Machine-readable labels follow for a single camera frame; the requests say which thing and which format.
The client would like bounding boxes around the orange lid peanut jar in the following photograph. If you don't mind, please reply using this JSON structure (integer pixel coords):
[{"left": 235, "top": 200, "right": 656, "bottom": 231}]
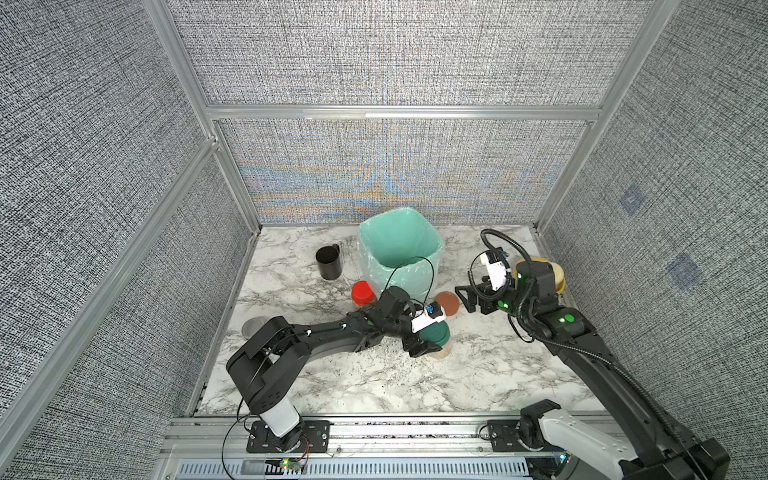
[{"left": 435, "top": 291, "right": 461, "bottom": 317}]

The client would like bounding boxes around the green lid peanut jar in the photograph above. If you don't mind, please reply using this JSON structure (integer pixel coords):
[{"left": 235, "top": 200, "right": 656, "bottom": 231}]
[{"left": 419, "top": 321, "right": 451, "bottom": 360}]

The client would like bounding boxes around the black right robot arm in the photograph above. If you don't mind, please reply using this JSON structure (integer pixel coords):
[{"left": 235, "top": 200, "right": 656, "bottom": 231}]
[{"left": 455, "top": 260, "right": 730, "bottom": 479}]

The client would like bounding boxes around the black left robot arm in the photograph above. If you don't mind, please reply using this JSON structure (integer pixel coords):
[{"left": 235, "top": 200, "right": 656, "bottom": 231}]
[{"left": 226, "top": 286, "right": 446, "bottom": 448}]

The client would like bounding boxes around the red lid peanut jar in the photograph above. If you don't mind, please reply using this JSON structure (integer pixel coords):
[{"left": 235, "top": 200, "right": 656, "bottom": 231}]
[{"left": 351, "top": 281, "right": 376, "bottom": 307}]

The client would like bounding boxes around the yellow bamboo steamer basket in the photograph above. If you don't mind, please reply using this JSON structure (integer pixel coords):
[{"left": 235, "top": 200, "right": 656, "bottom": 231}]
[{"left": 513, "top": 257, "right": 566, "bottom": 298}]

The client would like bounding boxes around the green trash bin with liner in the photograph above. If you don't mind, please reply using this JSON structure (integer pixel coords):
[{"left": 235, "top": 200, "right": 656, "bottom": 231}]
[{"left": 357, "top": 207, "right": 445, "bottom": 300}]

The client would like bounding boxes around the black mug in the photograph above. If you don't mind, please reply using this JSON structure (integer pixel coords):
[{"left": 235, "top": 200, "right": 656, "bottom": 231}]
[{"left": 315, "top": 244, "right": 343, "bottom": 281}]

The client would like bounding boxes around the small silver lid jar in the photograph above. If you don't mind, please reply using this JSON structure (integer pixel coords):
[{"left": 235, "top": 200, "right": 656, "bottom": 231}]
[{"left": 241, "top": 316, "right": 268, "bottom": 340}]

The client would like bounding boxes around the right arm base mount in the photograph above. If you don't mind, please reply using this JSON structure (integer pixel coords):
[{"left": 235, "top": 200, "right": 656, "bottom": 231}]
[{"left": 486, "top": 420, "right": 540, "bottom": 453}]

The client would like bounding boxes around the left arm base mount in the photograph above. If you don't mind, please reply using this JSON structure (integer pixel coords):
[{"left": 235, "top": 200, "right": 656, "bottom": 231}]
[{"left": 246, "top": 420, "right": 331, "bottom": 454}]

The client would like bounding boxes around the aluminium front rail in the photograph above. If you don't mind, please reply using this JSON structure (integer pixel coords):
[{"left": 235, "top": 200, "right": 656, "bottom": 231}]
[{"left": 157, "top": 413, "right": 625, "bottom": 480}]

